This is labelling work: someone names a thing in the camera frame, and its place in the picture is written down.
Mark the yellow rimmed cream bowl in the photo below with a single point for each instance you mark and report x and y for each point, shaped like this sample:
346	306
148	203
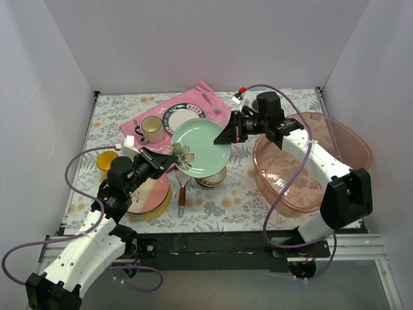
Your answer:
219	176

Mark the pink transparent plastic bin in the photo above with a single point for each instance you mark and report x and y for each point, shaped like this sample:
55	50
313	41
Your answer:
273	167

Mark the yellow bottom plate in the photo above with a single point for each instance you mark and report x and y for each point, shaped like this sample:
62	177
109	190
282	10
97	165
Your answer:
158	211

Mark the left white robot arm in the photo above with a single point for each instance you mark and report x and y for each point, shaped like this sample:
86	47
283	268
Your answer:
101	238

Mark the metal spatula wooden handle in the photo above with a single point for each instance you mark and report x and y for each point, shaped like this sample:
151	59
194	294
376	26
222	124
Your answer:
183	180

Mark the pink cream branch plate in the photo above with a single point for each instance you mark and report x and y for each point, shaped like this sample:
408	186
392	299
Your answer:
149	195

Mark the silver fork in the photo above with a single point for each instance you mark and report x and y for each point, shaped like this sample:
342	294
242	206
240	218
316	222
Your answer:
214	108

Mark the pink satin cloth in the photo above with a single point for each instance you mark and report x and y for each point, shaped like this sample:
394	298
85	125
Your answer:
190	96

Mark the yellow orange cup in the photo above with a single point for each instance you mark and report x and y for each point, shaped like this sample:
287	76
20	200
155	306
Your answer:
105	160

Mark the green rimmed white plate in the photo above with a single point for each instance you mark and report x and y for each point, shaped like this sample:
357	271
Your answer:
179	114

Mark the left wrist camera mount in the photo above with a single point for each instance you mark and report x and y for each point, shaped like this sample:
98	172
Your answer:
127	147

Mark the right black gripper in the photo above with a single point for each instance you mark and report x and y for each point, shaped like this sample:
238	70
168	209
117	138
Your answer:
239	126

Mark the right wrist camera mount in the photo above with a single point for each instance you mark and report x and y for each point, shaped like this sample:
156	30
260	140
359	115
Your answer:
238	97

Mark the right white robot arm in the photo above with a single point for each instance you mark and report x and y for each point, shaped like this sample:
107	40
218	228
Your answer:
347	191

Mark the cream mug black handle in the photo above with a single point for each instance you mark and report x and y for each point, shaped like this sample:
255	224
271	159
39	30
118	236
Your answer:
152	128

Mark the mint green flower plate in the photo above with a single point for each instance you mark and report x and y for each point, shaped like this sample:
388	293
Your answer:
193	145

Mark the pink mug purple inside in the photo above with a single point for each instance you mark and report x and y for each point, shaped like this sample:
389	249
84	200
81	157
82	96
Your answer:
255	106

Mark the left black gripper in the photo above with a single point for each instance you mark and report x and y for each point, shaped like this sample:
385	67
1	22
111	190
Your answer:
151	159

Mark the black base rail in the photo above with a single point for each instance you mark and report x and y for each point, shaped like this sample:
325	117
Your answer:
224	251

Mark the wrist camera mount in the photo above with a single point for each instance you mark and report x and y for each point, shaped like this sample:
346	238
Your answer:
238	97
127	147

